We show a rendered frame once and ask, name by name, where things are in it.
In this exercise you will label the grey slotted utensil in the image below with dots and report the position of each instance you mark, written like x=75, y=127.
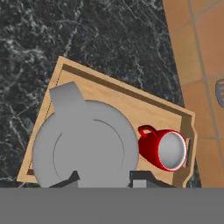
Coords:
x=220, y=93

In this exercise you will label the grey kettle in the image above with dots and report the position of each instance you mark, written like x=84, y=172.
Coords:
x=84, y=143

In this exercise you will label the red mug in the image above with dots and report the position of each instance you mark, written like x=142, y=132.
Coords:
x=163, y=148

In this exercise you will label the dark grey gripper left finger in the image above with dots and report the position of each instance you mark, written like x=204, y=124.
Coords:
x=71, y=180

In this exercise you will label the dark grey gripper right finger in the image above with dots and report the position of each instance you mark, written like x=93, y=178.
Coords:
x=143, y=178

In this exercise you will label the wooden tray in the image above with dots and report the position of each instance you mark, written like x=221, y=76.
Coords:
x=122, y=96

